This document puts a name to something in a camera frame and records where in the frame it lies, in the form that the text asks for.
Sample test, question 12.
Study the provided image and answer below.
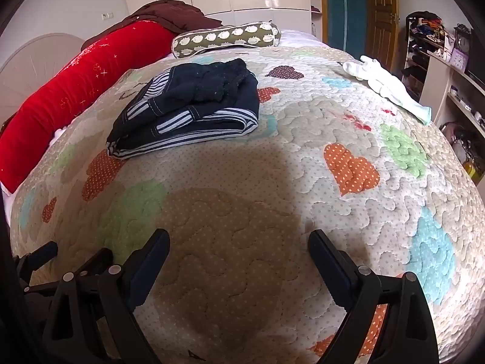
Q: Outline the wooden door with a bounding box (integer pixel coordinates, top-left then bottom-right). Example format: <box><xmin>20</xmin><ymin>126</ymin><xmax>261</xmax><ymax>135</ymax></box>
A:
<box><xmin>366</xmin><ymin>0</ymin><xmax>400</xmax><ymax>72</ymax></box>

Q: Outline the white baby garment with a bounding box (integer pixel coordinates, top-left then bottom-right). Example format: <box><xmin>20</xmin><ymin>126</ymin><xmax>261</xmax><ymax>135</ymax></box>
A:
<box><xmin>342</xmin><ymin>55</ymin><xmax>433</xmax><ymax>126</ymax></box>

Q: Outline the quilted heart-patterned bedspread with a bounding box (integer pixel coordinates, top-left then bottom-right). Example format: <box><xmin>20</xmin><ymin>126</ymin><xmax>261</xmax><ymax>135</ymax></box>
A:
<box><xmin>9</xmin><ymin>43</ymin><xmax>485</xmax><ymax>364</ymax></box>

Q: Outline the purple clock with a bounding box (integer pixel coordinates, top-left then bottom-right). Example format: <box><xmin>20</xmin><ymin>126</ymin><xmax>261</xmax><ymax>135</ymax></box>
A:
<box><xmin>449</xmin><ymin>51</ymin><xmax>470</xmax><ymax>71</ymax></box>

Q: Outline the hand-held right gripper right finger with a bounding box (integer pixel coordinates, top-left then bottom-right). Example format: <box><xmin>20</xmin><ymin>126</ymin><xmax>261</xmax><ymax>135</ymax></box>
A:
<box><xmin>308</xmin><ymin>229</ymin><xmax>440</xmax><ymax>364</ymax></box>

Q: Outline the white shelf unit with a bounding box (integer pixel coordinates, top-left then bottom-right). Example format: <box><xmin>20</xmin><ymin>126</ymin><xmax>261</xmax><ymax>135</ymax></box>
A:
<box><xmin>419</xmin><ymin>51</ymin><xmax>485</xmax><ymax>141</ymax></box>

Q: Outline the beige headboard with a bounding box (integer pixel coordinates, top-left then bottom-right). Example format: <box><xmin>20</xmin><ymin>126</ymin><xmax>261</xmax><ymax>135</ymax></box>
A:
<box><xmin>0</xmin><ymin>33</ymin><xmax>86</xmax><ymax>124</ymax></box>

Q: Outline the dark navy pants striped lining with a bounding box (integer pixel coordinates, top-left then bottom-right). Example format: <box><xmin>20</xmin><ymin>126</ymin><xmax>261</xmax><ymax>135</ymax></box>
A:
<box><xmin>106</xmin><ymin>59</ymin><xmax>260</xmax><ymax>160</ymax></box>

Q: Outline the red bolster pillow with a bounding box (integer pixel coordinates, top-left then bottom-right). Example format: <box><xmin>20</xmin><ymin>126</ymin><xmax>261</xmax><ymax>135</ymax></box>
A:
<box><xmin>0</xmin><ymin>21</ymin><xmax>177</xmax><ymax>194</ymax></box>

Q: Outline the dark brown cloth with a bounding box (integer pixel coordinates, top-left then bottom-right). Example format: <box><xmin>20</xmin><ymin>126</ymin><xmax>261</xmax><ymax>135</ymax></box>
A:
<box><xmin>81</xmin><ymin>0</ymin><xmax>224</xmax><ymax>50</ymax></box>

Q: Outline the white bed sheet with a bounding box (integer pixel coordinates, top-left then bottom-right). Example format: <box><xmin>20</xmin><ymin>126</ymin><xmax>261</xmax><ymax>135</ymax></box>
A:
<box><xmin>280</xmin><ymin>28</ymin><xmax>326</xmax><ymax>48</ymax></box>

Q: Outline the green patterned bolster pillow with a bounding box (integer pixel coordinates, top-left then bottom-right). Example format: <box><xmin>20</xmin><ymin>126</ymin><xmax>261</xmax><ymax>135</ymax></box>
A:
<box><xmin>172</xmin><ymin>22</ymin><xmax>282</xmax><ymax>59</ymax></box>

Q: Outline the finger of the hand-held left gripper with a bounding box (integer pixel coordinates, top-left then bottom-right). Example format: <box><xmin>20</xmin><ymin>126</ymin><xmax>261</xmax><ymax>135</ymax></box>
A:
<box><xmin>11</xmin><ymin>242</ymin><xmax>59</xmax><ymax>294</ymax></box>

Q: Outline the cluttered shoe rack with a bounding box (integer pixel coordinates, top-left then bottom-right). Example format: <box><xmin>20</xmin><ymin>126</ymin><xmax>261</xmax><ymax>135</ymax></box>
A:
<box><xmin>402</xmin><ymin>11</ymin><xmax>457</xmax><ymax>99</ymax></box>

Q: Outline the wooden framed furniture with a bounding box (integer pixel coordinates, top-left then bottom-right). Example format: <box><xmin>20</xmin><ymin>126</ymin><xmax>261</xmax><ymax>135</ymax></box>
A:
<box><xmin>325</xmin><ymin>0</ymin><xmax>370</xmax><ymax>52</ymax></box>

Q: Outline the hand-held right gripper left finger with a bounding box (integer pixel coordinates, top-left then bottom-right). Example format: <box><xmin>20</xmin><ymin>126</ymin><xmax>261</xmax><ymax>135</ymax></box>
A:
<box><xmin>42</xmin><ymin>228</ymin><xmax>171</xmax><ymax>364</ymax></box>

